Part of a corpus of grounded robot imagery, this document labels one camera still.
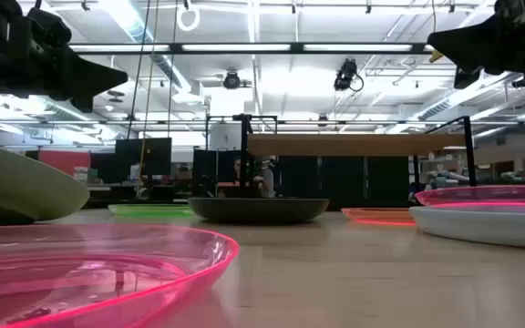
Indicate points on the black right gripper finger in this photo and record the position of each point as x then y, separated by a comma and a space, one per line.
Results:
467, 43
465, 77

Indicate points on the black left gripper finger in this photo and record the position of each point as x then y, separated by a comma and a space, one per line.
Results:
82, 104
89, 79

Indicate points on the sage green round plate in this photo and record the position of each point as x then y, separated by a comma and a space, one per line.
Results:
16, 182

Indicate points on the pink translucent plastic plate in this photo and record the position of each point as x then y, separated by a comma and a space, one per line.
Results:
486, 195
107, 273

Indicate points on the green translucent plastic plate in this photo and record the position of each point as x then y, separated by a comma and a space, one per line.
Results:
153, 209

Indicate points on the light blue round plate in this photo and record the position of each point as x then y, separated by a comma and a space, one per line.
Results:
486, 228

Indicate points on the orange translucent plastic plate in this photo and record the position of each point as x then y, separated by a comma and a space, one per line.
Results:
376, 215

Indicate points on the black round plate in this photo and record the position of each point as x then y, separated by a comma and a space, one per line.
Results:
258, 210

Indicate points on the grey background robot arm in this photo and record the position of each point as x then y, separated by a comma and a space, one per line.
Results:
445, 178

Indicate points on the wooden shelf with black legs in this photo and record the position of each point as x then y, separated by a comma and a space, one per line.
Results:
349, 145

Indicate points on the yellow hanging tag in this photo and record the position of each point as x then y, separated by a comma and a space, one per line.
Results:
435, 55

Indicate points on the black ceiling fixture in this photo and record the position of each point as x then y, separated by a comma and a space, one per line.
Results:
522, 82

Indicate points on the red partition panel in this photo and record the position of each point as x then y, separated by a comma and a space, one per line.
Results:
64, 161

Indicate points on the black monitor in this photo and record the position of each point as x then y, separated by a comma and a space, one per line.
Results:
144, 155

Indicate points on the black ceiling spotlight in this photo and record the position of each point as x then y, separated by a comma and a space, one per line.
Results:
231, 81

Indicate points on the white background panel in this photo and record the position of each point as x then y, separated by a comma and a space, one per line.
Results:
226, 136

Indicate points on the black cabinet panels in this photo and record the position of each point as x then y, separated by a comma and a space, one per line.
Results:
344, 180

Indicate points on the person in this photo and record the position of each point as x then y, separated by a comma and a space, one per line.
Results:
267, 182

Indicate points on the black metal table frame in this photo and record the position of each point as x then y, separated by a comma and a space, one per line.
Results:
98, 203

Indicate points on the black overhead camera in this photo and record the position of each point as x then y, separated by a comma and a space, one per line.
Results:
346, 73

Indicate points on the black background frame stand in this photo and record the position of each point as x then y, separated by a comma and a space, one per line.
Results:
221, 117

